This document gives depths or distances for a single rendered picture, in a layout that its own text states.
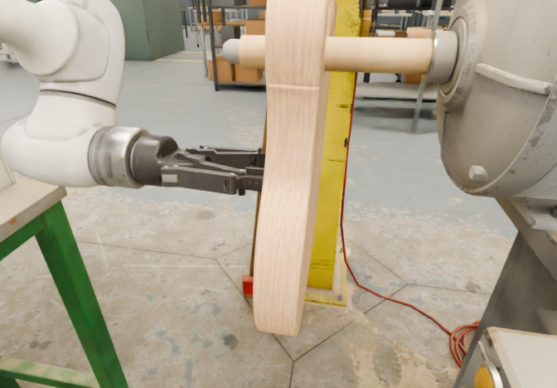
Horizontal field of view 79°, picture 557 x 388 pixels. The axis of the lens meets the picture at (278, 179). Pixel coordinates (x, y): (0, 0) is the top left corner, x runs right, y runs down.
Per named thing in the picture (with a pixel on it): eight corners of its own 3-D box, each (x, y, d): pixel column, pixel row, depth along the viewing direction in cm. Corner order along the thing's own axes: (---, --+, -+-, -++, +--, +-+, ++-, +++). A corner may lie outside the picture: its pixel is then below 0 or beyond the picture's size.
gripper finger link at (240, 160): (186, 175, 49) (186, 172, 51) (261, 173, 52) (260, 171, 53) (185, 149, 48) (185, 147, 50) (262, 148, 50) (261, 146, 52)
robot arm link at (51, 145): (78, 190, 45) (90, 92, 45) (-22, 178, 47) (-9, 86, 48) (126, 191, 55) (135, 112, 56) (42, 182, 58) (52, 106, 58)
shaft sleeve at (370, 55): (433, 50, 30) (423, 81, 32) (430, 31, 32) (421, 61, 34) (236, 46, 33) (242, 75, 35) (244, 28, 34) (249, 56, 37)
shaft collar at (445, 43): (462, 49, 28) (445, 93, 32) (454, 21, 31) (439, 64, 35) (437, 48, 29) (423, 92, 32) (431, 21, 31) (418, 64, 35)
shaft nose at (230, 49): (238, 47, 33) (242, 69, 35) (244, 34, 35) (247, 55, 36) (219, 47, 33) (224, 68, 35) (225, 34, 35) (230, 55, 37)
